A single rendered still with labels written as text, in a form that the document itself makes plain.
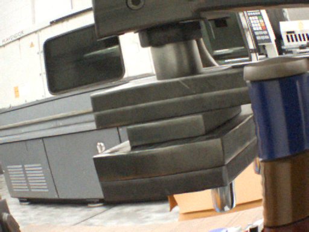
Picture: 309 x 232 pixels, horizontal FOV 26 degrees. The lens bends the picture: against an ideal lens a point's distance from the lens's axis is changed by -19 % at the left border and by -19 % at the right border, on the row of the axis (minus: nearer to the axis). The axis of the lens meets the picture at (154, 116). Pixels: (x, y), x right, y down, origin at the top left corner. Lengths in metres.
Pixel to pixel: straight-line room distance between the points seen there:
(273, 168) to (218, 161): 0.22
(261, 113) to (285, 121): 0.01
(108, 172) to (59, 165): 5.66
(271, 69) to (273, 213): 0.07
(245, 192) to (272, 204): 2.62
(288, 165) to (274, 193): 0.02
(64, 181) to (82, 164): 0.30
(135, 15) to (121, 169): 0.11
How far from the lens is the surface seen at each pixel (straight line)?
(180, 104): 0.56
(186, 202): 3.06
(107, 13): 0.58
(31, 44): 6.25
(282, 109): 0.30
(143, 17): 0.56
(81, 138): 6.01
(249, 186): 2.92
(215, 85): 0.55
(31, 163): 6.43
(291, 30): 5.44
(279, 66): 0.30
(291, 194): 0.31
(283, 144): 0.30
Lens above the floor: 1.21
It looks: 5 degrees down
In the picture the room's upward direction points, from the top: 12 degrees counter-clockwise
